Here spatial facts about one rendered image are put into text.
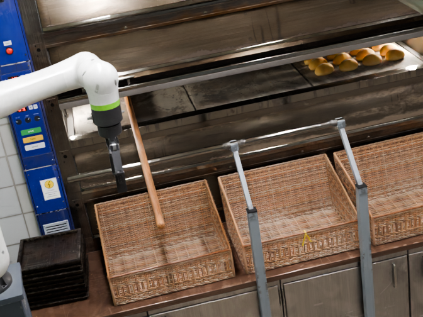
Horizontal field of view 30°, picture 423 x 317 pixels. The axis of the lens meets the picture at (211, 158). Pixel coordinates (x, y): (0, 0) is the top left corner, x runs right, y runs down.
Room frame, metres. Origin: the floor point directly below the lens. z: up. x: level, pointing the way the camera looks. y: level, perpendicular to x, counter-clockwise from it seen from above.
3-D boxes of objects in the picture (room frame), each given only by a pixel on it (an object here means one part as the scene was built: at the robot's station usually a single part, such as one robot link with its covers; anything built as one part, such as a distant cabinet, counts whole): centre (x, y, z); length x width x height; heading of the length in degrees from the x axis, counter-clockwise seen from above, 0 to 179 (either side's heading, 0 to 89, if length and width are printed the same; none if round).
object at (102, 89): (2.29, 0.30, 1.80); 0.13 x 0.11 x 0.14; 25
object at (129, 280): (3.13, 0.28, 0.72); 0.56 x 0.49 x 0.28; 98
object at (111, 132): (2.29, 0.30, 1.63); 0.08 x 0.07 x 0.09; 10
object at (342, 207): (3.20, -0.32, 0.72); 0.56 x 0.49 x 0.28; 97
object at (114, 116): (2.29, 0.30, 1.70); 0.12 x 0.09 x 0.06; 100
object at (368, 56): (3.98, -0.78, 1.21); 0.61 x 0.48 x 0.06; 7
